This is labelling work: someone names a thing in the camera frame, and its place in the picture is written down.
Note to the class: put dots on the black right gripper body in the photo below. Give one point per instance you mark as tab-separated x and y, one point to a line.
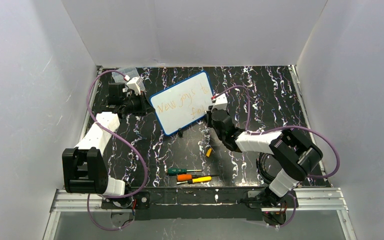
210	117

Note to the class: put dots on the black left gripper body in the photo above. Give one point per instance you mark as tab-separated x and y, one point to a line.
140	104

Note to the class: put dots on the yellow marker cap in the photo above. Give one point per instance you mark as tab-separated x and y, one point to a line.
208	152

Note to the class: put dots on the blue framed whiteboard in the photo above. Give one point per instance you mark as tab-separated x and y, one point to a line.
184	103

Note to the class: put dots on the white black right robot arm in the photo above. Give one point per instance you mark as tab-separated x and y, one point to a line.
294	151

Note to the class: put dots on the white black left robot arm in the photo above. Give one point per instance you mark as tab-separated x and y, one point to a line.
84	170

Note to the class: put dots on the clear plastic compartment box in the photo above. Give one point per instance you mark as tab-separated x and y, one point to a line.
131	72

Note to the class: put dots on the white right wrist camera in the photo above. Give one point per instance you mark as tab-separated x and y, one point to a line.
219	102

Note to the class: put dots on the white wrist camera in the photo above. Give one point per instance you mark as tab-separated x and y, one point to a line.
136	84
219	102

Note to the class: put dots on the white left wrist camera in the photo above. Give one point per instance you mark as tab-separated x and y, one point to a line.
136	84

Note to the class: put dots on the yellow handled screwdriver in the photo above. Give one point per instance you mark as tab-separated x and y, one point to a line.
203	179

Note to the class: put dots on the orange handled screwdriver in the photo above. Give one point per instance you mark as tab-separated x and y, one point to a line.
187	177

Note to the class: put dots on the green handled screwdriver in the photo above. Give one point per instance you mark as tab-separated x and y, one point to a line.
180	171

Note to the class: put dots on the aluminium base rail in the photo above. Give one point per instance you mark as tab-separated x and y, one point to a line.
307	199

